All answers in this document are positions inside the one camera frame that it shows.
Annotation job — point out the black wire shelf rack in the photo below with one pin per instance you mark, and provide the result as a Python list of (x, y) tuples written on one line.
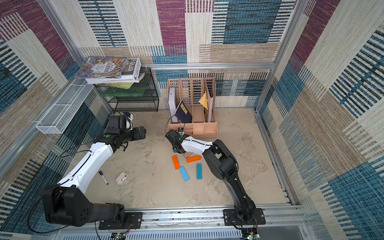
[(149, 102)]

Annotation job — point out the teal building block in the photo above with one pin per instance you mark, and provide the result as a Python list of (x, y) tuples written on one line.
[(199, 171)]

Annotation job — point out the black and white Folio book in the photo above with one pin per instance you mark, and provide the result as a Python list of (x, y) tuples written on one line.
[(130, 74)]

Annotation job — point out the white binder in organizer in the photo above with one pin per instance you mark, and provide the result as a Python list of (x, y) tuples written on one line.
[(172, 102)]

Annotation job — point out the yellow paper envelope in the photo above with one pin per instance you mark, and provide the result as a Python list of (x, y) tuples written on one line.
[(204, 101)]

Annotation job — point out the dark navy notebook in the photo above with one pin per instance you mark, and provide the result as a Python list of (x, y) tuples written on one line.
[(183, 114)]

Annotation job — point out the black marker pen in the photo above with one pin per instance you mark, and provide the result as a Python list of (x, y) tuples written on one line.
[(103, 177)]

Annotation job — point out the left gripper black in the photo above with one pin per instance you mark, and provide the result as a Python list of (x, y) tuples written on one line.
[(136, 136)]

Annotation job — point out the orange block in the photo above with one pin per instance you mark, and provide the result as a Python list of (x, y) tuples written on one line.
[(176, 162), (194, 158)]

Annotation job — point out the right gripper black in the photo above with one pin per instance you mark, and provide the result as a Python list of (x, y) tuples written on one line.
[(173, 140)]

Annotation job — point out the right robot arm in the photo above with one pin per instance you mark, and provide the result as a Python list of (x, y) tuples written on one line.
[(223, 166)]

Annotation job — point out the white wire mesh basket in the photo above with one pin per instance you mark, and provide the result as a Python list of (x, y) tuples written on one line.
[(61, 113)]

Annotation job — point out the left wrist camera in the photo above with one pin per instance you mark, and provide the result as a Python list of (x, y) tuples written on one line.
[(129, 120)]

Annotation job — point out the pink eraser box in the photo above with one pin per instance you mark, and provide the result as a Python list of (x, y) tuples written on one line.
[(121, 178)]

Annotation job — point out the colourful illustrated book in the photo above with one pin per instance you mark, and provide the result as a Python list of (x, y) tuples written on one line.
[(102, 67)]

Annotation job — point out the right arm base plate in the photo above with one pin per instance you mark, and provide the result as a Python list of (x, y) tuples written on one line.
[(233, 217)]

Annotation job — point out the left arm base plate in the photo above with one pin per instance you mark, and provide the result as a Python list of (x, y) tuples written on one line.
[(132, 220)]

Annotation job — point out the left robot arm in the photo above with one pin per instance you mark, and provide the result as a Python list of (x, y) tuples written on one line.
[(65, 203)]

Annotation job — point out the pink folder in organizer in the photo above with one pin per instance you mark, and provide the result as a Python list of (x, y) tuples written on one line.
[(211, 93)]

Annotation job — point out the peach desk file organizer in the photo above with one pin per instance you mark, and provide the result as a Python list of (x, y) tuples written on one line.
[(190, 91)]

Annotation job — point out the green folder on shelf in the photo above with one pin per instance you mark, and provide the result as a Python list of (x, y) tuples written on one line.
[(131, 92)]

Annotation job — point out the light blue building block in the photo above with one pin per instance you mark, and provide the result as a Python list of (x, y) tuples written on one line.
[(184, 173)]

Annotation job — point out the natural wood building block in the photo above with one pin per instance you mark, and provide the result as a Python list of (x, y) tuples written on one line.
[(187, 155)]

